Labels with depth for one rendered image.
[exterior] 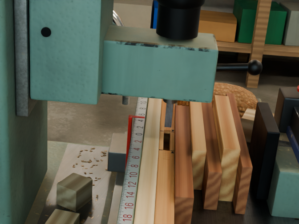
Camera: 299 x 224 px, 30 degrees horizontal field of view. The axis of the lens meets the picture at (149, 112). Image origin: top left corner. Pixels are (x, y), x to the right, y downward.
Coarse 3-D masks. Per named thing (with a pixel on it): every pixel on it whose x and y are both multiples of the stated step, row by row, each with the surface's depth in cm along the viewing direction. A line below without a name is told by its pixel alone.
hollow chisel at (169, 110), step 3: (168, 105) 71; (171, 105) 71; (168, 108) 72; (171, 108) 72; (168, 111) 72; (171, 111) 72; (168, 114) 72; (171, 114) 72; (165, 117) 72; (168, 117) 72; (171, 117) 72; (165, 120) 72; (168, 120) 72; (171, 120) 72; (165, 123) 72; (168, 123) 72; (171, 123) 72; (165, 126) 73; (168, 126) 73
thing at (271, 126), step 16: (256, 112) 71; (256, 128) 70; (272, 128) 64; (256, 144) 69; (272, 144) 64; (288, 144) 68; (256, 160) 68; (272, 160) 64; (256, 176) 67; (256, 192) 66
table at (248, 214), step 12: (252, 192) 69; (228, 204) 66; (252, 204) 66; (264, 204) 67; (192, 216) 63; (204, 216) 63; (216, 216) 63; (228, 216) 64; (240, 216) 64; (252, 216) 64; (264, 216) 64; (276, 216) 64
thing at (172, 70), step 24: (120, 48) 65; (144, 48) 65; (168, 48) 65; (192, 48) 65; (216, 48) 65; (120, 72) 67; (144, 72) 66; (168, 72) 66; (192, 72) 66; (144, 96) 68; (168, 96) 68; (192, 96) 67
